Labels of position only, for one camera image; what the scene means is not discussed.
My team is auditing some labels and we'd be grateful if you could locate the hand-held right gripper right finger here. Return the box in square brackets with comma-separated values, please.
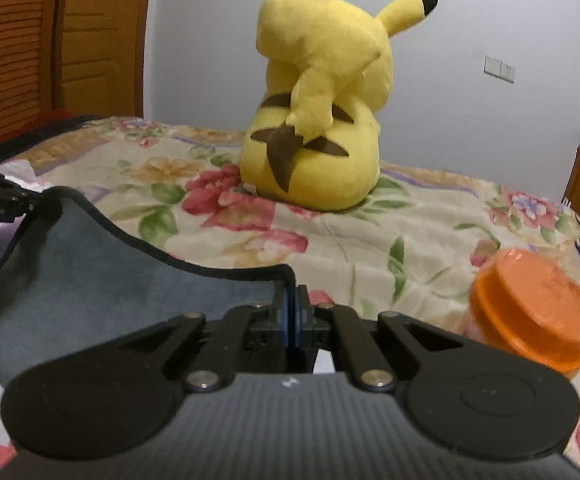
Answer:
[296, 284, 467, 393]

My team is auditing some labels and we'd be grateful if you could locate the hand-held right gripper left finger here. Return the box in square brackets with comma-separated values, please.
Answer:
[118, 280, 295, 394]

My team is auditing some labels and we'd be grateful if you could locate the grey-blue towel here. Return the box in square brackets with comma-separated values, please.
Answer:
[0, 186, 297, 392]

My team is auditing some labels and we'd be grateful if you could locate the floral bed blanket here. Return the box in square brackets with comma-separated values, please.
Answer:
[0, 115, 580, 467]

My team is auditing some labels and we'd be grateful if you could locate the wooden louvred wardrobe door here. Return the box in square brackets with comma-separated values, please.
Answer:
[0, 0, 66, 157]

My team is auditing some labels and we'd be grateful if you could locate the yellow plush toy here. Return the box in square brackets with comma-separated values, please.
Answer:
[239, 0, 440, 212]

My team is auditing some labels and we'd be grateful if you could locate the orange-lidded plastic jar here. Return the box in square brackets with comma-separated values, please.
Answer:
[461, 247, 580, 382]

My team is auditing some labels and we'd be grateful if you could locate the white wall socket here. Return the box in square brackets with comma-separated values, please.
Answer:
[483, 54, 517, 84]

